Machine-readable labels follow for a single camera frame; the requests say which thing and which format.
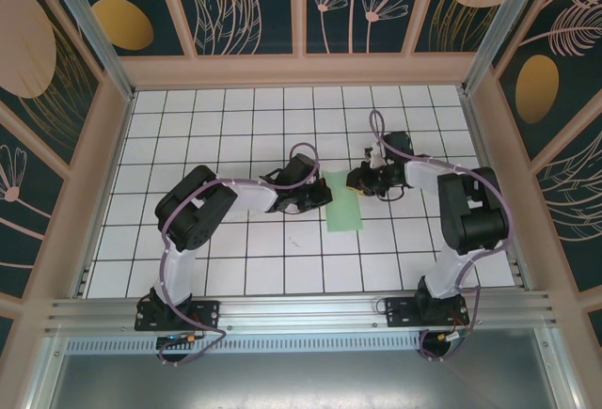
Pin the aluminium corner post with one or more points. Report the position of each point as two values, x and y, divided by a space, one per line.
94 37
498 28

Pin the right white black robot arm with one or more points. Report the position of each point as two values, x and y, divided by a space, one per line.
470 211

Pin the grey metal sheet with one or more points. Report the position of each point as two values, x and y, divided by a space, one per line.
301 381

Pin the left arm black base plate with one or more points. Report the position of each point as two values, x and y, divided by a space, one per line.
207 312

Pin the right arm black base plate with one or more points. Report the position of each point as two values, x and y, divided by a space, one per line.
400 312

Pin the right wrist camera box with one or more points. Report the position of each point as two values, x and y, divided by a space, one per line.
376 155

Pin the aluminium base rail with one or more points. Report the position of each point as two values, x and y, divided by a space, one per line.
301 310

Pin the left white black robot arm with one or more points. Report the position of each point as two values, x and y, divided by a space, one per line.
197 211

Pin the green paper sheet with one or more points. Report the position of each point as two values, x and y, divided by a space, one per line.
343 211

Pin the aluminium side rail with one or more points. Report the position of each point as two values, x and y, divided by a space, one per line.
480 146
83 282

